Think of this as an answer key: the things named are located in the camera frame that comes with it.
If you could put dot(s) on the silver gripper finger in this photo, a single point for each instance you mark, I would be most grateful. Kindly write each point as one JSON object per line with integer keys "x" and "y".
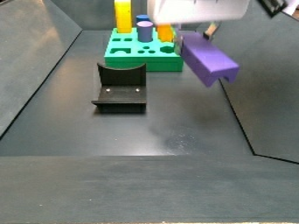
{"x": 209, "y": 31}

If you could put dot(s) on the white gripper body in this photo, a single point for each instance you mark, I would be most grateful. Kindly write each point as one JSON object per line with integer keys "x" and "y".
{"x": 191, "y": 11}

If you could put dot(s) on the purple arch block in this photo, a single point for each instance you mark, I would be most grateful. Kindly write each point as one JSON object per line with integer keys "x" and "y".
{"x": 209, "y": 63}

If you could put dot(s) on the black L-shaped fixture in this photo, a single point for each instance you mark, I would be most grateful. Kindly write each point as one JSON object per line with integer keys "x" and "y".
{"x": 123, "y": 92}

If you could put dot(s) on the yellow star prism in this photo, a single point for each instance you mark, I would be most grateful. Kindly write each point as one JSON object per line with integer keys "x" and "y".
{"x": 164, "y": 32}

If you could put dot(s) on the dark blue cylinder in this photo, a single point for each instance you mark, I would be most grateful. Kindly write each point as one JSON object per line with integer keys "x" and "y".
{"x": 141, "y": 18}

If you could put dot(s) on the purple cylinder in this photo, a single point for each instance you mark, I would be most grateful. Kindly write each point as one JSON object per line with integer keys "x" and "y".
{"x": 144, "y": 28}

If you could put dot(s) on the yellow rectangular block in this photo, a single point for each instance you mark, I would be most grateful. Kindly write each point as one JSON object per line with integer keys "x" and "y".
{"x": 123, "y": 16}

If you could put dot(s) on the green shape sorter base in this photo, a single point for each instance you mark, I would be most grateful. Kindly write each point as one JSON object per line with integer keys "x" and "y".
{"x": 125, "y": 52}

